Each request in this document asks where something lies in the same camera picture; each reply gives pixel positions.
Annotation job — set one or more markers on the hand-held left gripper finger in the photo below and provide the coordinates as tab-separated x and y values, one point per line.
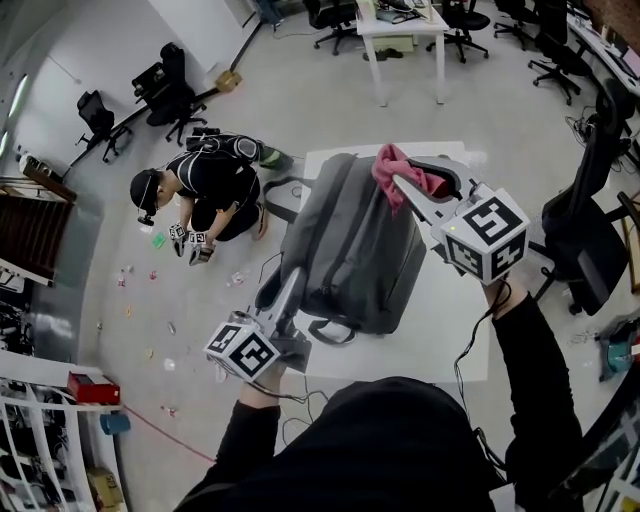
267	297
295	295

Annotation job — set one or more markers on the white office desk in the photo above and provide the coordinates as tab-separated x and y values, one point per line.
435	22

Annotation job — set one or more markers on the black equipment stand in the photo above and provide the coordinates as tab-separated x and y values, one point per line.
610	450

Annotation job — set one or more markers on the black equipment case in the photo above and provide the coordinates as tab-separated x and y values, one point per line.
150	82

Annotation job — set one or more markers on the person's black-clothed torso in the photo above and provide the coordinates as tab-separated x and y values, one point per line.
375	450

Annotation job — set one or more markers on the blue bucket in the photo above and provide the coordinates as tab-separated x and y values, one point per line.
115	424

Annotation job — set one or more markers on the scattered small floor litter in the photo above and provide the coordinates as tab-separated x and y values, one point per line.
159	241

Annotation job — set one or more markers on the brown cardboard box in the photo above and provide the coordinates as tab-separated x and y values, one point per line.
228	81

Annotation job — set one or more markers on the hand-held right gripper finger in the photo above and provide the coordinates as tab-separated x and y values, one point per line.
417	200
462	175

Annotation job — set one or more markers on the person's right forearm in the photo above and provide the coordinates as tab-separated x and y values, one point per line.
530	360

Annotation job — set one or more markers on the long white desk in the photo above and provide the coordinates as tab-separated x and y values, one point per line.
600	50

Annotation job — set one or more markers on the brown carton with print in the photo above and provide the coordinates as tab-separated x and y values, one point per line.
105	487

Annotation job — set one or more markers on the white metal shelving rack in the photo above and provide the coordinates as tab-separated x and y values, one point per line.
35	367

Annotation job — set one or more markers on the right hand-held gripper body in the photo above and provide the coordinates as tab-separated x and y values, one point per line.
485	235

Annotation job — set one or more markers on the person's left forearm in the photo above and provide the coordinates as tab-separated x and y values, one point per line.
250	425

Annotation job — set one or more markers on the pink cloth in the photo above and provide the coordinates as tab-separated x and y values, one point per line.
387	170

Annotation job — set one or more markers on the wooden frame rack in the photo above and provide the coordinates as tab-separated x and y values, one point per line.
631	240

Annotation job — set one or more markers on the red box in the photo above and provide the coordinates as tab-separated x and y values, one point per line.
92	387

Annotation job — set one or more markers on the grey backpack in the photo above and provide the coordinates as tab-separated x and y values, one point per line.
350	240

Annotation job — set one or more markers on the dark wooden staircase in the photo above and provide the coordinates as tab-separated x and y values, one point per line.
30	230

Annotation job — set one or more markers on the teal red vacuum cleaner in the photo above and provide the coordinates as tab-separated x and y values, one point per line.
620	355

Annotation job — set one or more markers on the black high-back office chair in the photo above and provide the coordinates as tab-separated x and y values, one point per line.
585	240

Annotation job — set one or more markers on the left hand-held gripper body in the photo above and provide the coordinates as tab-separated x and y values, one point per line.
240	350

